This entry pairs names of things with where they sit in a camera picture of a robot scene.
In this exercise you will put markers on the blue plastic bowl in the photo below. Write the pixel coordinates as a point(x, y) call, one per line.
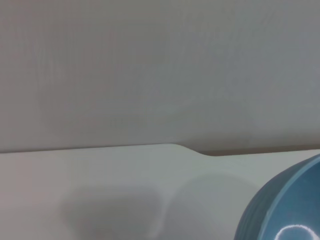
point(280, 200)

